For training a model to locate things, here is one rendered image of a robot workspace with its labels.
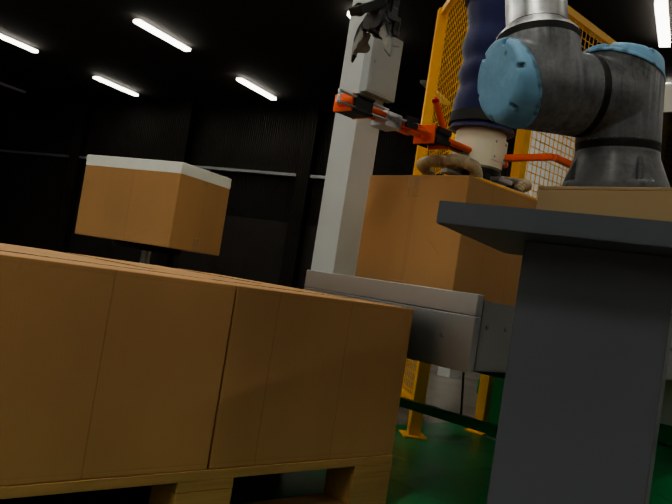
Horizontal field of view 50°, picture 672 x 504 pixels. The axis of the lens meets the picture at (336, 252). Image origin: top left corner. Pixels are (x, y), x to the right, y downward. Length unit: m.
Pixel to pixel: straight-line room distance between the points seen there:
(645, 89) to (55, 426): 1.22
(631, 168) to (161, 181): 2.50
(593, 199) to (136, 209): 2.61
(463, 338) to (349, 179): 1.55
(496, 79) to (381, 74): 2.16
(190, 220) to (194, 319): 1.99
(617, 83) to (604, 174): 0.16
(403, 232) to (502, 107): 1.02
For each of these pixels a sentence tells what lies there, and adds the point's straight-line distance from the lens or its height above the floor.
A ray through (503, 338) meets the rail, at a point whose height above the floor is 0.50.
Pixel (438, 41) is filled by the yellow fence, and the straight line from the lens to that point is 3.98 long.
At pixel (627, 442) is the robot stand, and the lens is 1.30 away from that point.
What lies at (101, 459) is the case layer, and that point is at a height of 0.18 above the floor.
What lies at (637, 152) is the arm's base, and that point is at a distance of 1.38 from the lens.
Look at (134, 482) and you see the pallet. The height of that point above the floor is 0.13.
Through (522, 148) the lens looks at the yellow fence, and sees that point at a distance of 3.47.
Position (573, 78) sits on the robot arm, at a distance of 1.32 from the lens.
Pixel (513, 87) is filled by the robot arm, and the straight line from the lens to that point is 1.28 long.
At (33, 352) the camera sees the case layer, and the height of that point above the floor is 0.38.
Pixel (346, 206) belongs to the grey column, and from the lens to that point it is 3.34.
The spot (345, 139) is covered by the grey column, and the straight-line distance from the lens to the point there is 3.42.
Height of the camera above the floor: 0.59
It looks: 2 degrees up
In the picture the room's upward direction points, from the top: 9 degrees clockwise
